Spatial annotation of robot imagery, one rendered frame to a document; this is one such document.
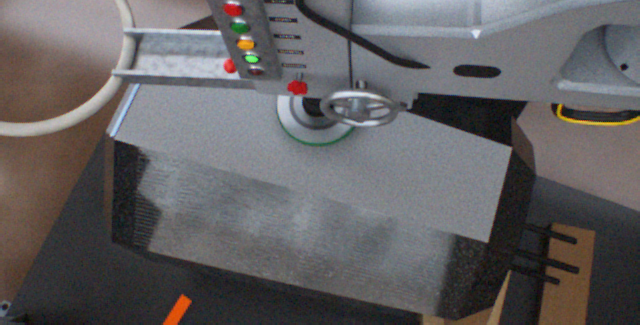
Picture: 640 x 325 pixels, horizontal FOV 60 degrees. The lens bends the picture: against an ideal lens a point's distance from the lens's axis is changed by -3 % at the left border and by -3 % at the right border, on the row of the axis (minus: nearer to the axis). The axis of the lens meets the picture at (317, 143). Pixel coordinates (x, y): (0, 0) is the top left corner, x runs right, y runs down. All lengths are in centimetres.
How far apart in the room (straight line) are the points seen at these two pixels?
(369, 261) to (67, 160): 157
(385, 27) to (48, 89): 212
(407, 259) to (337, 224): 20
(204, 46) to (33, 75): 165
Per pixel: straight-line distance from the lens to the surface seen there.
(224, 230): 158
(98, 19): 294
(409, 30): 96
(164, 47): 142
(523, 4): 93
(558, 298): 225
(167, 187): 159
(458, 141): 149
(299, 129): 144
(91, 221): 251
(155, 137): 157
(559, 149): 249
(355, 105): 107
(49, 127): 137
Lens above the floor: 222
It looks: 69 degrees down
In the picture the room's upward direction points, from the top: 12 degrees counter-clockwise
